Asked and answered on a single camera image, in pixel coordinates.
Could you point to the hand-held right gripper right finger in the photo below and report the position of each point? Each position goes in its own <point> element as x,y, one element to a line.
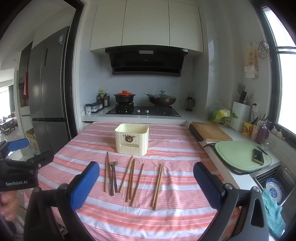
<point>205,184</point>

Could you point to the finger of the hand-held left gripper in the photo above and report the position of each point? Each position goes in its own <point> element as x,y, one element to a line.
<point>41,158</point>
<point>18,144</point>

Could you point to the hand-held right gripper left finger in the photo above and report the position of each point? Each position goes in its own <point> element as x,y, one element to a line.
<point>86,182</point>

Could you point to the metal spoon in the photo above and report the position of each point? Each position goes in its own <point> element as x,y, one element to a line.
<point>115,177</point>
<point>111,178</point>

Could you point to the cream ribbed utensil box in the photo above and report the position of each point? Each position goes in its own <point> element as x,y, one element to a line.
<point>131,139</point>

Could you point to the person's left hand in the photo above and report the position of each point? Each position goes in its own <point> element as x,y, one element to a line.
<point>8,205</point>

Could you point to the cardboard box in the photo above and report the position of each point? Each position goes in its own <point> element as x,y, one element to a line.
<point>33,142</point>

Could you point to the green cutting board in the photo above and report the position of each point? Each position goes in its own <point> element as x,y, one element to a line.
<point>238,155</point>

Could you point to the dark rolling pin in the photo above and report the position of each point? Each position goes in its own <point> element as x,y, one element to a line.
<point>196,133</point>

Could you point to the wooden cutting board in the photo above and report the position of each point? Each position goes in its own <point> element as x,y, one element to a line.
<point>212,132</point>

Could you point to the pink striped cloth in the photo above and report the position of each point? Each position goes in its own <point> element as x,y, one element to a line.
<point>161,222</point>

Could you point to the smartphone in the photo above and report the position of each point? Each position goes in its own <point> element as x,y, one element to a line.
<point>258,156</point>

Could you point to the grey refrigerator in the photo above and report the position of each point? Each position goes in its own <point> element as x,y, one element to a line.
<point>49,92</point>

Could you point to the yellow utensil cup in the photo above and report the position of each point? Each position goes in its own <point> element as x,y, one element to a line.
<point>248,129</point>

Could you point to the blue patterned plate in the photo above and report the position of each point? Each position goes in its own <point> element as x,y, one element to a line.
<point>276,188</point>

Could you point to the yellow green sponges rack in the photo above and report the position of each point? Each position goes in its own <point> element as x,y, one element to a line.
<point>222,114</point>

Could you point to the purple soap bottle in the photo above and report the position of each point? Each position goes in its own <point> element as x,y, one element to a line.
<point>262,135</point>

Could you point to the teal dish cloth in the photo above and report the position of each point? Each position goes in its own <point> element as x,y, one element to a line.
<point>274,215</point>

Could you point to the white knife block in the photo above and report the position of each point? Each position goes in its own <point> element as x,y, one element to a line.
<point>240,115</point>

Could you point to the steel sink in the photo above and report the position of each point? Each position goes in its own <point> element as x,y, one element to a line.
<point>286,176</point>

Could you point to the dark glass press pot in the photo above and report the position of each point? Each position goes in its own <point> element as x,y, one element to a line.
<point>189,103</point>

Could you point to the group of sauce bottles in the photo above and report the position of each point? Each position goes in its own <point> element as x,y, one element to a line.
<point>103,98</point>

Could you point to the black gas stove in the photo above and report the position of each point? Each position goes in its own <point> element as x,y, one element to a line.
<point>150,112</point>

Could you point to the black pot with red lid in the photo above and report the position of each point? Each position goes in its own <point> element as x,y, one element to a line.
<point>124,97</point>

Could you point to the wok with glass lid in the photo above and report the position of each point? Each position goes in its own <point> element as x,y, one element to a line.
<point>161,99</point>

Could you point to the kitchen window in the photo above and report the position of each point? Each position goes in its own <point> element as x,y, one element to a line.
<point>284,81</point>

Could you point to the hanging patterned towel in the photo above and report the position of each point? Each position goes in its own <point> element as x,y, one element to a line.
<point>251,62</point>

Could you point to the black range hood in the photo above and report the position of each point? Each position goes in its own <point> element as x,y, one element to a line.
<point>145,61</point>

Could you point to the hanging metal trivet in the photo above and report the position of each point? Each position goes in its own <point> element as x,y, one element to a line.
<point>263,49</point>

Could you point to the white wall cabinet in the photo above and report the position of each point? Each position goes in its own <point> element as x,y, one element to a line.
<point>146,23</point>

